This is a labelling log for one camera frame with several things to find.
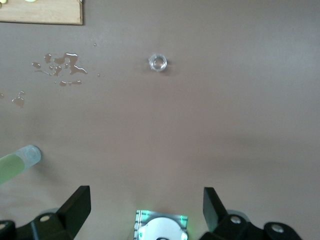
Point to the wooden cutting board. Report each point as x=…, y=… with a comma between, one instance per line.
x=37, y=12

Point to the brown table cover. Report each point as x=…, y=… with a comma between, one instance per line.
x=225, y=125

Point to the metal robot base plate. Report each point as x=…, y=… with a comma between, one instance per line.
x=140, y=217

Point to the scattered liquid spill puddle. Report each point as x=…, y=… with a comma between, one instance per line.
x=71, y=62

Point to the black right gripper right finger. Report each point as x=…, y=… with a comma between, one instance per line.
x=225, y=225

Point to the small liquid spill puddle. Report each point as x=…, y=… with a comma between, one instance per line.
x=18, y=102

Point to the green sleeved glass bottle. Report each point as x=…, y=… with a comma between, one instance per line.
x=12, y=165

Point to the clear glass measuring cup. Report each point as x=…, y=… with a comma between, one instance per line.
x=157, y=62

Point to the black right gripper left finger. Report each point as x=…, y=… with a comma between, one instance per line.
x=62, y=220

